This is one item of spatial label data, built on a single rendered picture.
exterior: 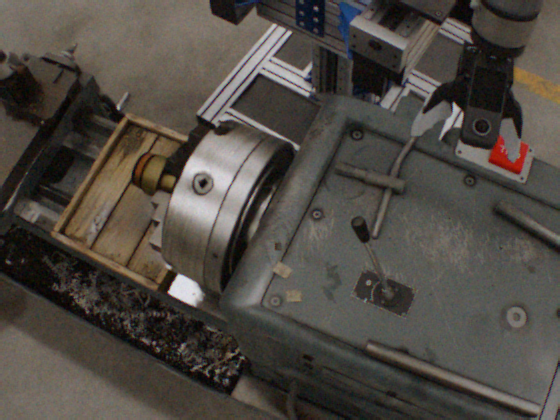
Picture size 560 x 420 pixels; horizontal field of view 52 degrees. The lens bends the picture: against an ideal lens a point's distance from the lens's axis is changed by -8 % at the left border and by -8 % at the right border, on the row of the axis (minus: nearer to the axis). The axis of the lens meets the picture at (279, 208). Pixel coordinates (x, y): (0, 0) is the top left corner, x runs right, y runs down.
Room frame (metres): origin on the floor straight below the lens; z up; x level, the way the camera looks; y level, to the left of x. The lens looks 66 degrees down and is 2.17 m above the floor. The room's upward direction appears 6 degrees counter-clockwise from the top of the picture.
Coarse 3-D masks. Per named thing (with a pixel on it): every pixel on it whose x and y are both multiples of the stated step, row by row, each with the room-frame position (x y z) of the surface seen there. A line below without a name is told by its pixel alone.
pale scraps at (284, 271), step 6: (276, 246) 0.33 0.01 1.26; (282, 264) 0.30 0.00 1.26; (276, 270) 0.30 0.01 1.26; (282, 270) 0.29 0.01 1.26; (288, 270) 0.29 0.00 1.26; (282, 276) 0.28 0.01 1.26; (288, 276) 0.28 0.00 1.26; (288, 294) 0.26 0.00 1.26; (294, 294) 0.25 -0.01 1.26; (300, 294) 0.25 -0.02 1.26; (288, 300) 0.25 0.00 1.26; (294, 300) 0.25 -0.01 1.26; (300, 300) 0.24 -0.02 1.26
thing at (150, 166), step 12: (144, 156) 0.60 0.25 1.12; (156, 156) 0.60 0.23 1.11; (144, 168) 0.58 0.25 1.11; (156, 168) 0.57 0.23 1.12; (132, 180) 0.56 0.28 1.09; (144, 180) 0.55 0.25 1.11; (156, 180) 0.54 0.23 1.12; (168, 180) 0.55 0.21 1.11; (144, 192) 0.54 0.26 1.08; (168, 192) 0.53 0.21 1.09
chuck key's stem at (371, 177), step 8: (336, 168) 0.45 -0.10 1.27; (344, 168) 0.45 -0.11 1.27; (352, 168) 0.45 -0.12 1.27; (360, 176) 0.43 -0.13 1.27; (368, 176) 0.43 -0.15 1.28; (376, 176) 0.43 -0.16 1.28; (384, 176) 0.43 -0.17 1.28; (376, 184) 0.42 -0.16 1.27; (384, 184) 0.41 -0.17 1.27; (392, 184) 0.41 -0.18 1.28; (400, 184) 0.41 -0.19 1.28; (400, 192) 0.40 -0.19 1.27
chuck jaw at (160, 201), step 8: (160, 192) 0.53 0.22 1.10; (152, 200) 0.51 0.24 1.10; (160, 200) 0.51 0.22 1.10; (168, 200) 0.51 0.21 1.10; (160, 208) 0.49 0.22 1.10; (152, 216) 0.48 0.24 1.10; (160, 216) 0.47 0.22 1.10; (160, 224) 0.46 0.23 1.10; (160, 232) 0.44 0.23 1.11; (152, 240) 0.43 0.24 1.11; (160, 240) 0.43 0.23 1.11; (152, 248) 0.42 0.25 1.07; (160, 248) 0.41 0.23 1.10; (168, 264) 0.39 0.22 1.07
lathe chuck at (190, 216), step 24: (216, 144) 0.54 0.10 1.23; (240, 144) 0.54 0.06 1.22; (192, 168) 0.50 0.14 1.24; (216, 168) 0.49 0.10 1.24; (240, 168) 0.49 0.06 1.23; (192, 192) 0.46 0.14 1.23; (216, 192) 0.45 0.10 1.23; (168, 216) 0.43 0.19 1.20; (192, 216) 0.42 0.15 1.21; (216, 216) 0.41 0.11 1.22; (168, 240) 0.40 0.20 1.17; (192, 240) 0.39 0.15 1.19; (192, 264) 0.36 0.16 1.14
